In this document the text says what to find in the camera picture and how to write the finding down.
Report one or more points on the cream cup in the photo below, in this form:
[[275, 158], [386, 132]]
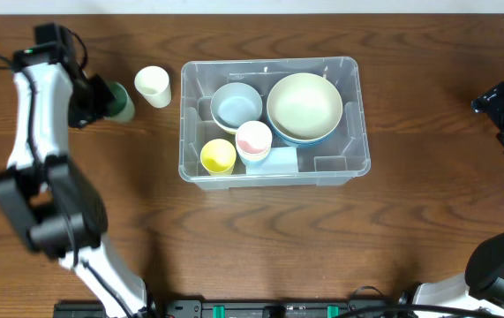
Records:
[[153, 83]]

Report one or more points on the blue cup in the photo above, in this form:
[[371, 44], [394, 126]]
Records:
[[252, 162]]

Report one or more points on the dark blue large bowl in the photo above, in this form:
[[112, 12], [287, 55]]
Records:
[[295, 142]]

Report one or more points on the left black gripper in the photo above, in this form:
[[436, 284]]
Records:
[[99, 98]]

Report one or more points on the yellow small bowl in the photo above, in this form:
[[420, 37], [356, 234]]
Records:
[[230, 130]]

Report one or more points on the green cup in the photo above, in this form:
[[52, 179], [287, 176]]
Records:
[[122, 109]]

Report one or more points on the beige large bowl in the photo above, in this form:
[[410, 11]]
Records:
[[304, 106]]

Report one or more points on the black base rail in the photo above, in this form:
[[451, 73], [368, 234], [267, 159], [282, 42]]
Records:
[[193, 308]]

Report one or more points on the white label in container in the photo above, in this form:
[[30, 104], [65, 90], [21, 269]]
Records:
[[281, 160]]

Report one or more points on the clear plastic storage container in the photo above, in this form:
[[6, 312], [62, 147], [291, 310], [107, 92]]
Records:
[[333, 162]]

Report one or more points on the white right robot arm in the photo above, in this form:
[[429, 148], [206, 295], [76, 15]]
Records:
[[481, 286]]

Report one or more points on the pink cup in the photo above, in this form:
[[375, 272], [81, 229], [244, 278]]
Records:
[[254, 137]]

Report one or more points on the yellow cup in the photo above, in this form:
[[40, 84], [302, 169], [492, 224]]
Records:
[[218, 157], [249, 155]]

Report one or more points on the light blue small bowl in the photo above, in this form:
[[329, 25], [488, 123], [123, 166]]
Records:
[[236, 103]]

